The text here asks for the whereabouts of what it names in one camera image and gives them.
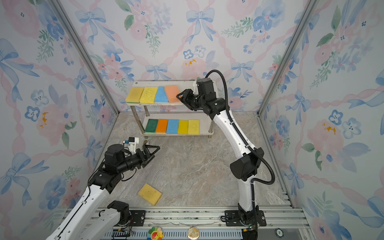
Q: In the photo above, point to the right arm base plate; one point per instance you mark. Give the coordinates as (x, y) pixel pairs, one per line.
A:
(241, 219)

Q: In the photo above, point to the round white dial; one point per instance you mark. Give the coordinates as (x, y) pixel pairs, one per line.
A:
(279, 233)

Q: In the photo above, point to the peach pink sponge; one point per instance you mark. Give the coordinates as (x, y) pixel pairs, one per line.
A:
(172, 92)

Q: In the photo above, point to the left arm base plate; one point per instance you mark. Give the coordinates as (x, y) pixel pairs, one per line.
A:
(132, 218)

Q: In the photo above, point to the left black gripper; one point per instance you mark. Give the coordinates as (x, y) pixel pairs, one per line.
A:
(144, 157)

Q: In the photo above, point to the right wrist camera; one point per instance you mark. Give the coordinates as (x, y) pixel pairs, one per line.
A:
(195, 88)

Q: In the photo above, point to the colourful round toy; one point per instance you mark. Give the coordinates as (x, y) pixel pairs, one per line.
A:
(155, 233)

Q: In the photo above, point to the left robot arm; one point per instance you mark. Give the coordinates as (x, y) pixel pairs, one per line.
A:
(118, 160)

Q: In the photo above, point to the yellow orange sponge bottom left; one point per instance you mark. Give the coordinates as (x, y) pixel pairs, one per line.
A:
(150, 194)

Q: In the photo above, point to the blue sponge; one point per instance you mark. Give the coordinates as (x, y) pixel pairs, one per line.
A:
(161, 96)
(172, 127)

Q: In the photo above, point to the white two-tier shelf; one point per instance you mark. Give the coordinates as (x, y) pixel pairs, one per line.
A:
(158, 112)

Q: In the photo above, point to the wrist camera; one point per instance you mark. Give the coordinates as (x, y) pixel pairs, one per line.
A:
(131, 144)
(195, 88)

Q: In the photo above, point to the green scrub sponge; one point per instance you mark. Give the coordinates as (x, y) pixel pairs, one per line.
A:
(151, 126)

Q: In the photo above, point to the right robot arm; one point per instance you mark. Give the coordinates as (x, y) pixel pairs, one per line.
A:
(244, 168)

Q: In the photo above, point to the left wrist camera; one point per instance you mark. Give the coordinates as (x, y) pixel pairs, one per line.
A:
(131, 144)

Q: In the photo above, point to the round gold badge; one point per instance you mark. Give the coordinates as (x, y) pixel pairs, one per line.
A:
(193, 233)

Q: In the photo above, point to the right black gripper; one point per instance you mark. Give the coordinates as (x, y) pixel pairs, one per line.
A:
(187, 96)

